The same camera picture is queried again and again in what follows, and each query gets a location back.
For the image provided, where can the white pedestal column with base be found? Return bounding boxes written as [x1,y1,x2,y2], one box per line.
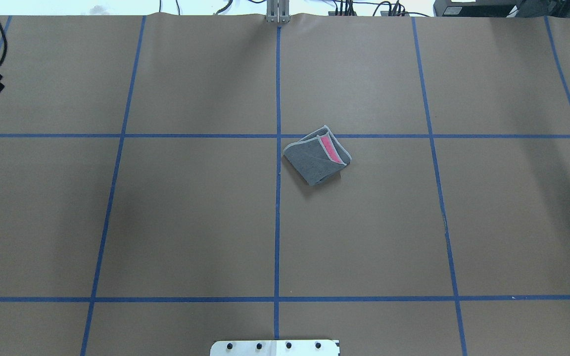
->
[209,339,341,356]

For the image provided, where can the aluminium frame post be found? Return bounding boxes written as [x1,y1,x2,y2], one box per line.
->
[265,0,291,24]

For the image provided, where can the pink and grey towel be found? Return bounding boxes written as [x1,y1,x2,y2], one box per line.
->
[283,125,352,185]

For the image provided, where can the black box with white label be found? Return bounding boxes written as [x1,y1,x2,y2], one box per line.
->
[432,0,517,18]

